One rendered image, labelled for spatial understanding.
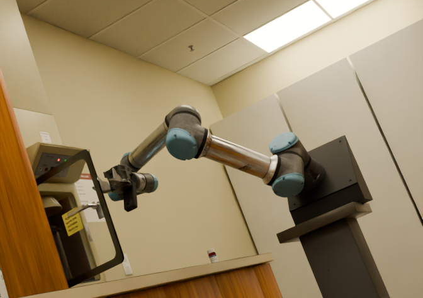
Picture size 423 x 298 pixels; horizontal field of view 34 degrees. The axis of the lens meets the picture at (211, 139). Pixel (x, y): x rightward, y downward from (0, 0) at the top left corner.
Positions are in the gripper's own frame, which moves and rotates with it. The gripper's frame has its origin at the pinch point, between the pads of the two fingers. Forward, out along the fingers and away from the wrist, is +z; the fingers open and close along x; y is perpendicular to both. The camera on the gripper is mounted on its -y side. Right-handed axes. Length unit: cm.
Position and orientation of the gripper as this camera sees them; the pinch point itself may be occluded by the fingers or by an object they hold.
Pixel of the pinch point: (103, 185)
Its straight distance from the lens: 243.8
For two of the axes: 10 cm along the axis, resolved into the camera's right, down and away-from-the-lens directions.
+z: -4.2, -0.9, -9.0
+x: 8.4, -4.2, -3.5
